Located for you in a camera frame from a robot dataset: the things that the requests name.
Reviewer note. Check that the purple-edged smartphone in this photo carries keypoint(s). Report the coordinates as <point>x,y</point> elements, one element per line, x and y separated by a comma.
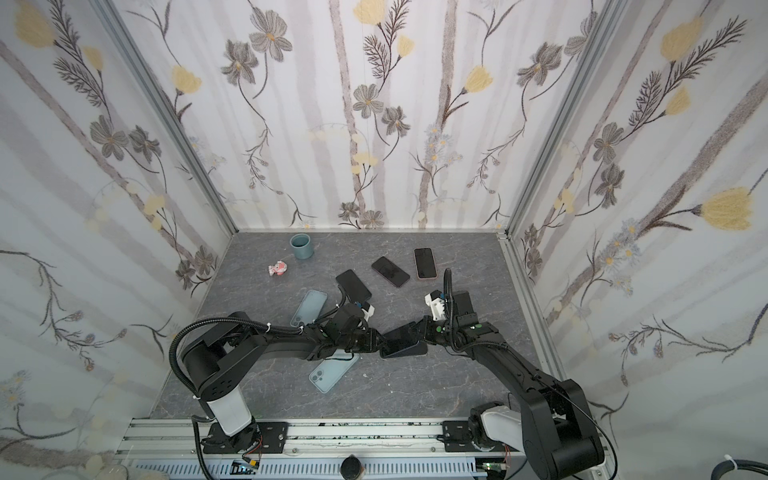
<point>425,263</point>

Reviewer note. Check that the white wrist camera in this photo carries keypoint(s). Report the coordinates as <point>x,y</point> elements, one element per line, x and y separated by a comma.
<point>436,303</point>
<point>367,309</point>

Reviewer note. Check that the pink phone case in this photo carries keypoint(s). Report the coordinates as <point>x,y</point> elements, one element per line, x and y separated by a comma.
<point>425,264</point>

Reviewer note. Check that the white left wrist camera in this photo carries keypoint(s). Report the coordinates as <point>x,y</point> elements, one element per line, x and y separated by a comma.
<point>367,309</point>

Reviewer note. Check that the clear teal phone case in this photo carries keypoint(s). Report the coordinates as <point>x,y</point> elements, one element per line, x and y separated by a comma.
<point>310,308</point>

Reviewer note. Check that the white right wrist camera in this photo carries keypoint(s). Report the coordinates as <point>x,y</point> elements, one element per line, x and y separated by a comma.
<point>436,303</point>

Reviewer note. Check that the teal ceramic cup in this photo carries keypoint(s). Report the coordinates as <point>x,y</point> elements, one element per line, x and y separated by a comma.
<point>302,246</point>

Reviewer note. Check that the light blue phone case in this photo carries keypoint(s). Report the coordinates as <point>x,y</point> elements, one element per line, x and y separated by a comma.
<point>332,369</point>

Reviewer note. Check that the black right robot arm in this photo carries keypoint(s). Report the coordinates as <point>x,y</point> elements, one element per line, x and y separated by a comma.
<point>553,426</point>

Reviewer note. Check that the black knob on rail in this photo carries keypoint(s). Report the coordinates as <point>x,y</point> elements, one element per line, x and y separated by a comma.
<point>352,468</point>

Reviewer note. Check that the black phone case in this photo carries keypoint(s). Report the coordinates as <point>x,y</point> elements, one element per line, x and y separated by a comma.
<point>405,351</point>

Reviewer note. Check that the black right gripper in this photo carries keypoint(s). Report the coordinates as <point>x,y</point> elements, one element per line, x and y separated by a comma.
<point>425,330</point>

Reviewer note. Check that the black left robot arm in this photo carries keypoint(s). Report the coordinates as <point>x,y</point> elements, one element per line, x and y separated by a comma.
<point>211,357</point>

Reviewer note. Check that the blue-edged smartphone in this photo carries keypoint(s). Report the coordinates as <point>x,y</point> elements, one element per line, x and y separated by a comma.
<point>355,290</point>

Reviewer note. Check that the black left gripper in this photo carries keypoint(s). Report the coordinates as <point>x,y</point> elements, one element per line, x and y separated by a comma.
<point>372,341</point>

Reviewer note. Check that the pink pig figurine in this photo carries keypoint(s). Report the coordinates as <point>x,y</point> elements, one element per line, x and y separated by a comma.
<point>277,269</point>

